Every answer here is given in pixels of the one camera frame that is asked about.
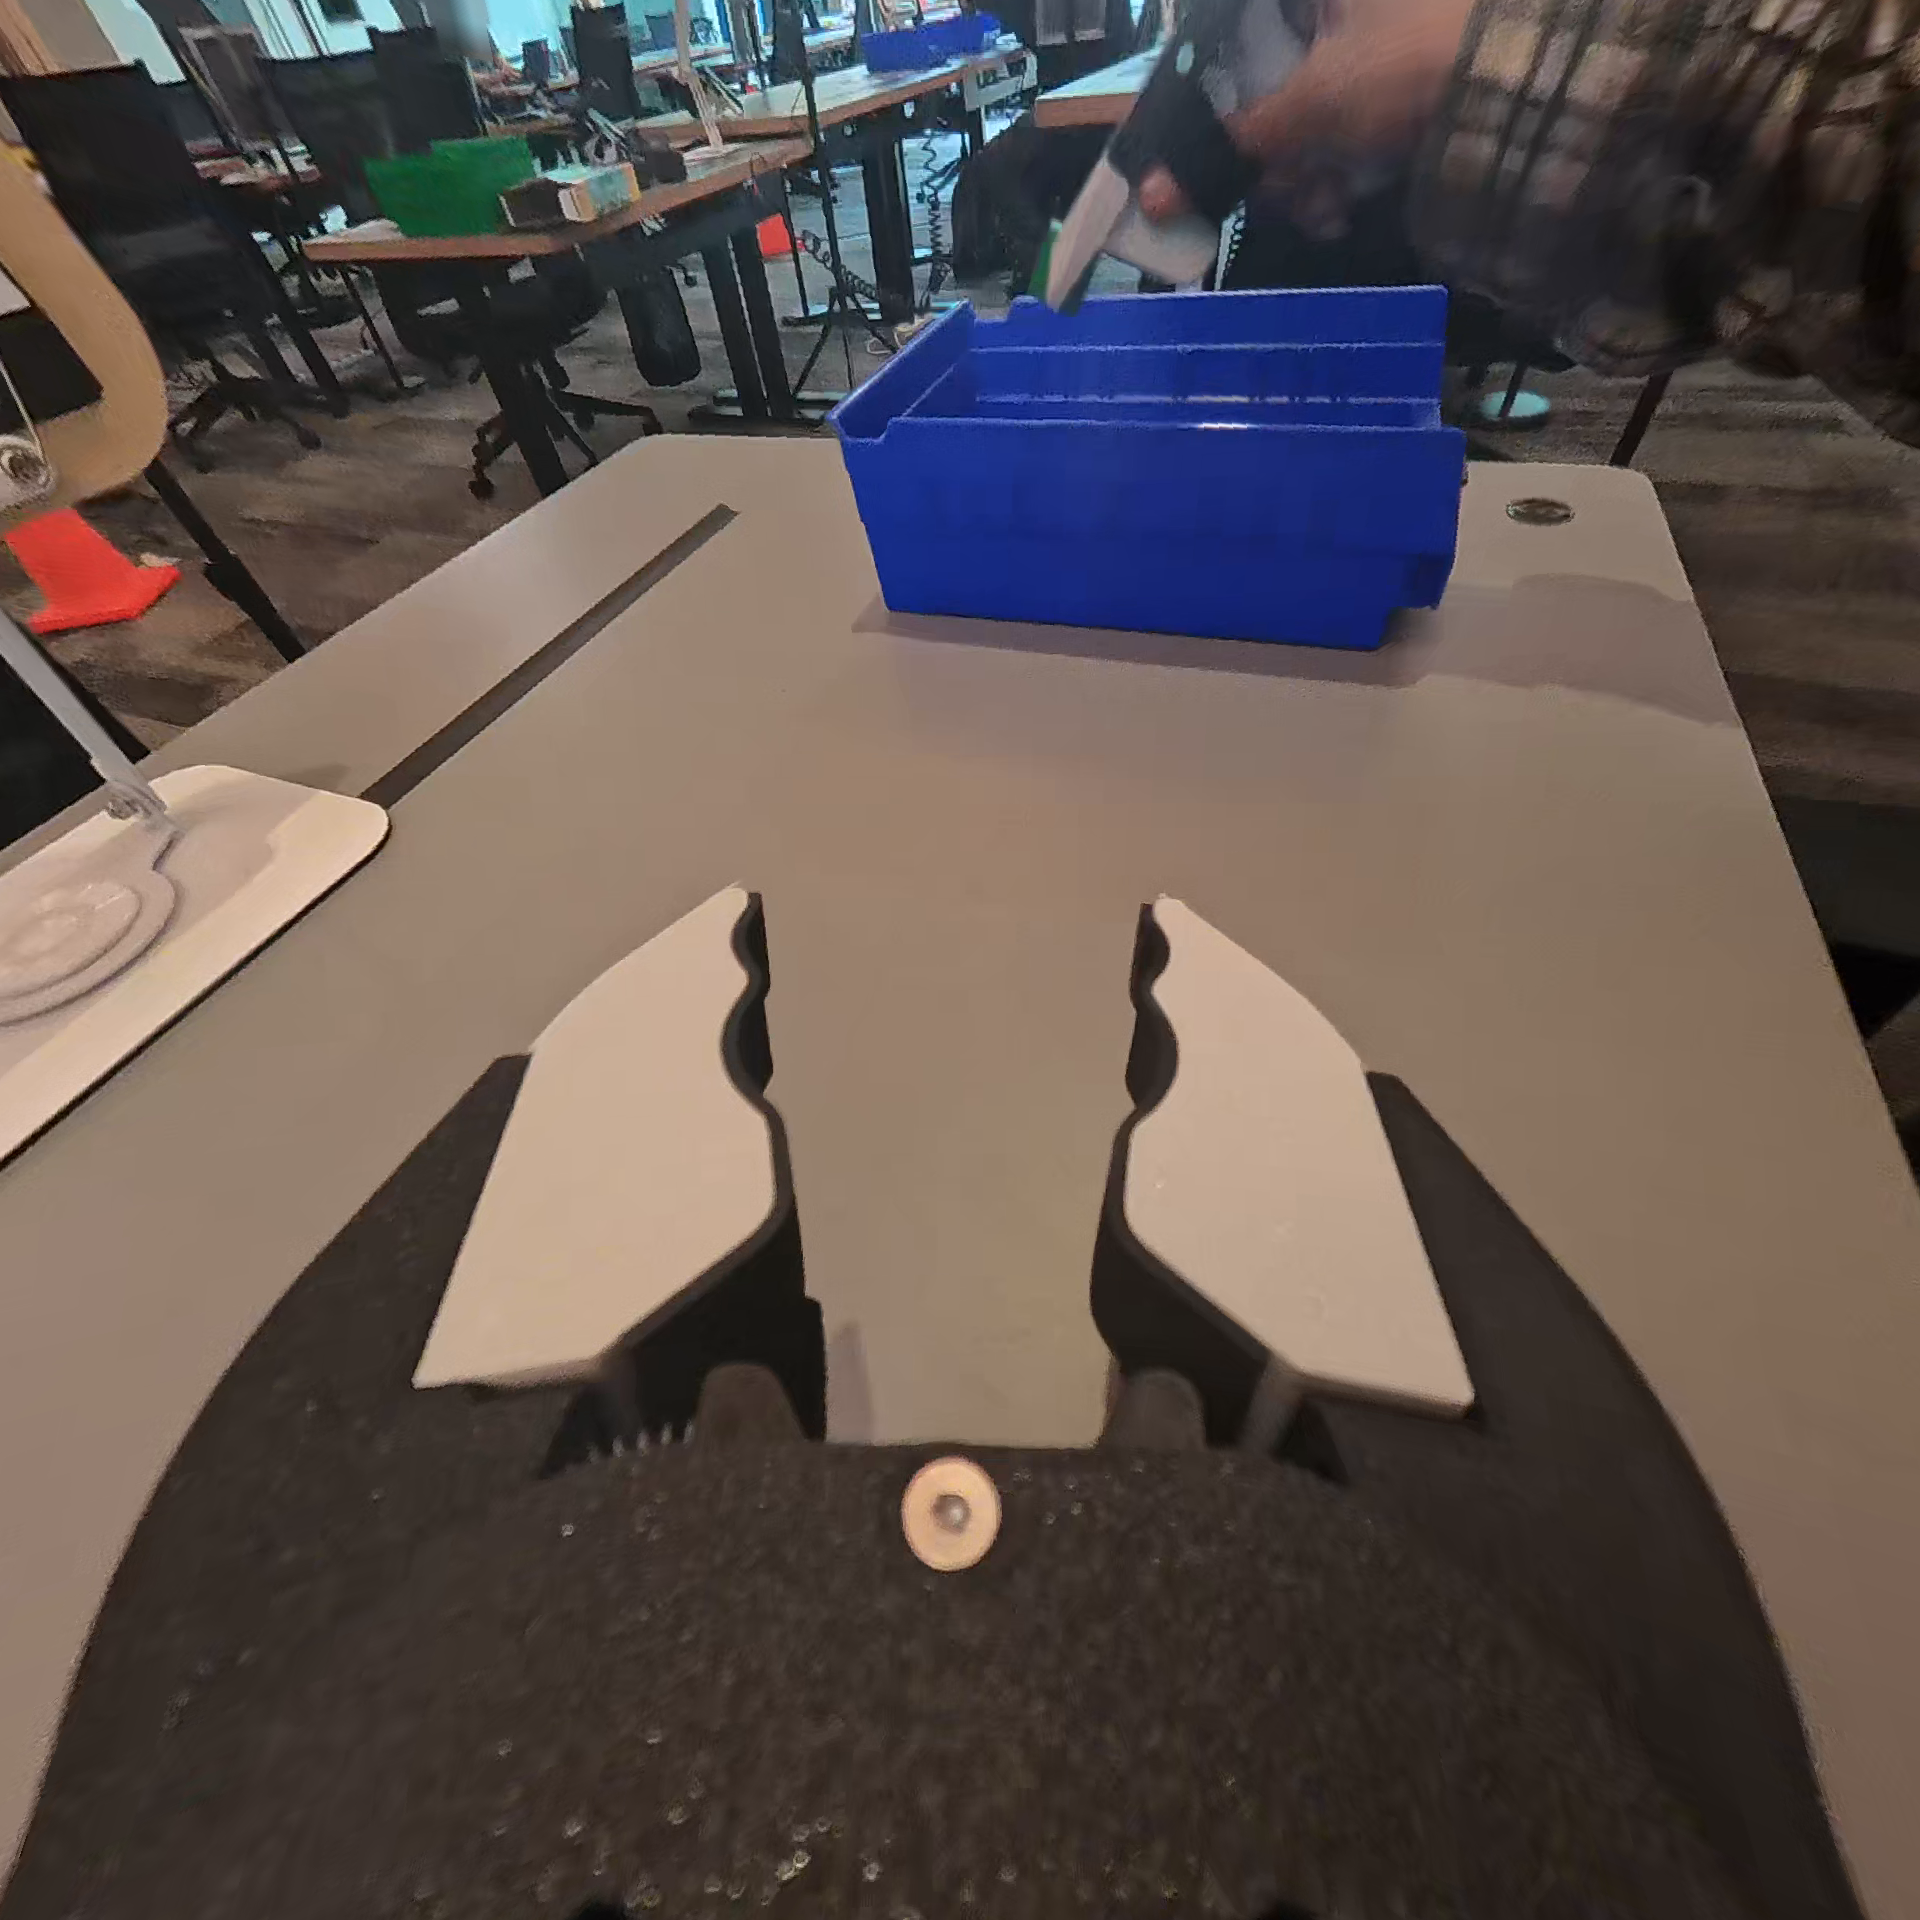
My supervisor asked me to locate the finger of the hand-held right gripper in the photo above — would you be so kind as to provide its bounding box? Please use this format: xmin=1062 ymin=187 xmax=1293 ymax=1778
xmin=1045 ymin=150 xmax=1144 ymax=318

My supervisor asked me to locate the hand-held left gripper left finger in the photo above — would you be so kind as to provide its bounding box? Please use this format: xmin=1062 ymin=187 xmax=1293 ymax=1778
xmin=412 ymin=882 xmax=828 ymax=1390

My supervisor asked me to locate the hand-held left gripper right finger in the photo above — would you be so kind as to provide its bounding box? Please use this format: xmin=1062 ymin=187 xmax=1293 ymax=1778
xmin=1090 ymin=895 xmax=1478 ymax=1454

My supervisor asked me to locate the blue plastic container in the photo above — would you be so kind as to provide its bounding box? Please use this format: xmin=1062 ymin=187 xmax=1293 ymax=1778
xmin=830 ymin=285 xmax=1469 ymax=654

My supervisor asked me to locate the person's right forearm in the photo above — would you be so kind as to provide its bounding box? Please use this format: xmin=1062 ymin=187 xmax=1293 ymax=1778
xmin=1418 ymin=0 xmax=1920 ymax=443

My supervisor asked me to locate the person's right hand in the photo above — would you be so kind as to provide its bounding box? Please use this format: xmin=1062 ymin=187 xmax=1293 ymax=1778
xmin=1135 ymin=0 xmax=1484 ymax=232

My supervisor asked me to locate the wood edged desk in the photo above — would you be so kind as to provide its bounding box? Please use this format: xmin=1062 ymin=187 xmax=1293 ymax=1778
xmin=719 ymin=41 xmax=1040 ymax=323
xmin=300 ymin=138 xmax=815 ymax=501

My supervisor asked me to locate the blue plastic bin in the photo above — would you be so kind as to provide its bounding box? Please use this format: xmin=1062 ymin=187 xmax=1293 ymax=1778
xmin=859 ymin=10 xmax=1000 ymax=73

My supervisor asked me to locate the black studio light on stand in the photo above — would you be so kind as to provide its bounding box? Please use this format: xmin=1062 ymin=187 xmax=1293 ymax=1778
xmin=786 ymin=0 xmax=906 ymax=394

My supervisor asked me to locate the black bag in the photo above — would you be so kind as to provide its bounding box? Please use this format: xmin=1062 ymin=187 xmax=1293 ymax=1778
xmin=619 ymin=269 xmax=703 ymax=387

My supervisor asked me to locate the white monitor base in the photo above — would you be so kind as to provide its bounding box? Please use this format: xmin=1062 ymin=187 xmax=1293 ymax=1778
xmin=0 ymin=598 xmax=396 ymax=1163

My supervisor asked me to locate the flat cardboard box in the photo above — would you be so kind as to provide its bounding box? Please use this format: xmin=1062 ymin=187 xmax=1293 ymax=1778
xmin=499 ymin=162 xmax=645 ymax=231

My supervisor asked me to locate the stack of green bins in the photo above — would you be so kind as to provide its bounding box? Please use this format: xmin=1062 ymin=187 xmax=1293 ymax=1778
xmin=364 ymin=137 xmax=539 ymax=239

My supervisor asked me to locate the orange traffic cone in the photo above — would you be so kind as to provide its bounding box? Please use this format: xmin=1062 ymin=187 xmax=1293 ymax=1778
xmin=6 ymin=505 xmax=184 ymax=635

